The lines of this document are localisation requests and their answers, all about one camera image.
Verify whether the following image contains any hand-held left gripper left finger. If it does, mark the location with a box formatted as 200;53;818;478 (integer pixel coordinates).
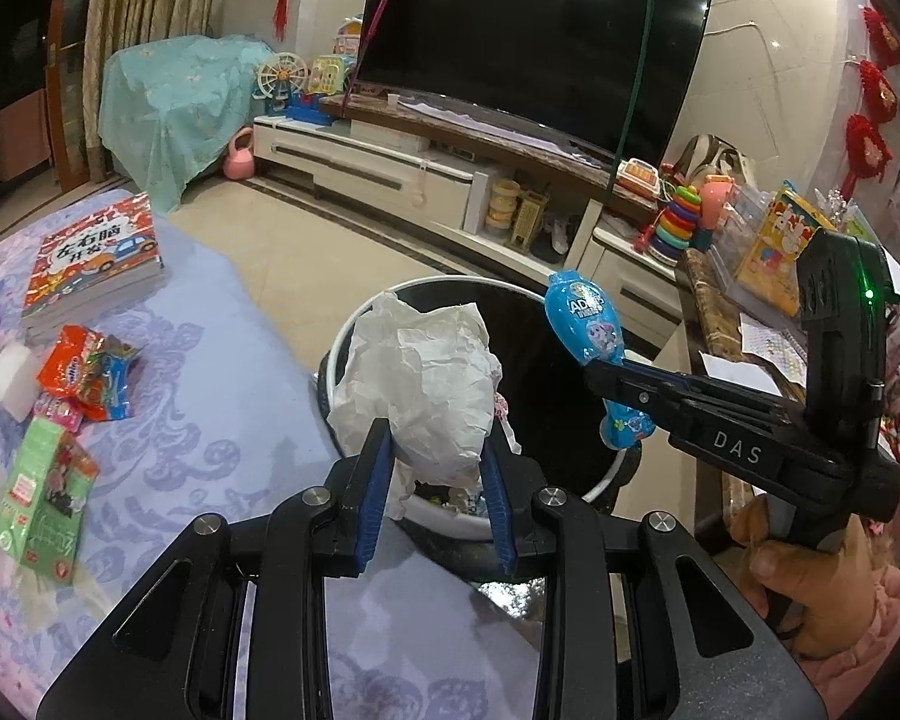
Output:
36;418;402;720

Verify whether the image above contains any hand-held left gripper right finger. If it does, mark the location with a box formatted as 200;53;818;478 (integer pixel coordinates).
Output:
478;424;827;720

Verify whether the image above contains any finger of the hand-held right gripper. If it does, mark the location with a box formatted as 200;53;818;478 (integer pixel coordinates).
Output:
583;360;803;437

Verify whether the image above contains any white bin with black bag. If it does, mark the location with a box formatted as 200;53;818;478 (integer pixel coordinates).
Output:
311;275;680;586

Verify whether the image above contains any person's right forearm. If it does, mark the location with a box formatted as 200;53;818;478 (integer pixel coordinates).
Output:
799;562;900;691

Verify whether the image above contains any person's right hand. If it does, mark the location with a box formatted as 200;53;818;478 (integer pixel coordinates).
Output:
729;496;895;665

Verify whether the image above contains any white paper sheet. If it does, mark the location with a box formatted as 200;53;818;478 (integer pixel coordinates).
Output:
701;351;790;396

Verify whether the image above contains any yellow picture book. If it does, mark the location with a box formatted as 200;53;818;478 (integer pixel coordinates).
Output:
733;181;835;317

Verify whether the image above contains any yellow woven basket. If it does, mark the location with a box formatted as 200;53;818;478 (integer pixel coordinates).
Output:
510;193;550;250

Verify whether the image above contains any pink plastic cup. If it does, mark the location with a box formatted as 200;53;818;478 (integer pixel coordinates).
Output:
701;176;737;242

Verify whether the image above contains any orange white toy register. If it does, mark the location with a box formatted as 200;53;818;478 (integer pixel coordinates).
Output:
616;157;661;201

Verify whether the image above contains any stack of round containers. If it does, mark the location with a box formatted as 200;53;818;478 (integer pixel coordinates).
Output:
486;178;522;235

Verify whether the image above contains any striped bag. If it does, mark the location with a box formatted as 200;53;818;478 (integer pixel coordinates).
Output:
675;133;752;190

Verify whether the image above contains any blue colourful snack packet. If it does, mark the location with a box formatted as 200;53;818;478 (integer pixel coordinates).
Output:
79;337;145;422

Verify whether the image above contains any pink snack packet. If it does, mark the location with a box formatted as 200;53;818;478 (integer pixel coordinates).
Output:
34;390;85;434

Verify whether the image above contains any green drink carton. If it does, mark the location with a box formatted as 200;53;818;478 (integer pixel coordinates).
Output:
0;418;100;587

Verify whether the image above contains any red orange snack packet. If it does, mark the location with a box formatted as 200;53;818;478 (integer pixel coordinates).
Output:
37;325;104;397

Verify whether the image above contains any white television cabinet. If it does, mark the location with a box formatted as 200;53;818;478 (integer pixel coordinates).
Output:
253;94;683;316

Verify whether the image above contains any pink kettlebell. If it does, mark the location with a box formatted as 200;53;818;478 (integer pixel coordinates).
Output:
225;127;256;181

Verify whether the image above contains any black flat television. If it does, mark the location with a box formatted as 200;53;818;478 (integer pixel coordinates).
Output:
352;0;713;166

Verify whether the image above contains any colourful children's book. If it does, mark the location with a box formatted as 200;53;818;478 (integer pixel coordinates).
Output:
21;193;164;342

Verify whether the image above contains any white sponge block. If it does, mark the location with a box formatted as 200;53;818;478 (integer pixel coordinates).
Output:
0;345;43;422

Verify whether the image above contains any ferris wheel toy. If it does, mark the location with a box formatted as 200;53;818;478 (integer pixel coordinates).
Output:
255;52;306;119

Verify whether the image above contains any colourful toy house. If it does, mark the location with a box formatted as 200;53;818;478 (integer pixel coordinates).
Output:
311;15;365;100

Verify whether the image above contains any teal cloth cover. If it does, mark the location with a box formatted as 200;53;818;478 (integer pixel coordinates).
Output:
97;34;278;215

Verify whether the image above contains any beige patterned curtain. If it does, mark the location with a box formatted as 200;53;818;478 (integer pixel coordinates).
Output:
82;0;233;181

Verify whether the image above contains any rainbow stacking ring toy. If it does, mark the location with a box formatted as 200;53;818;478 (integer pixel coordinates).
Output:
647;186;710;256

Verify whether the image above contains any red wall ornament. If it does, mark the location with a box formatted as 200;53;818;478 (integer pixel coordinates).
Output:
859;60;899;126
842;114;893;197
862;7;900;66

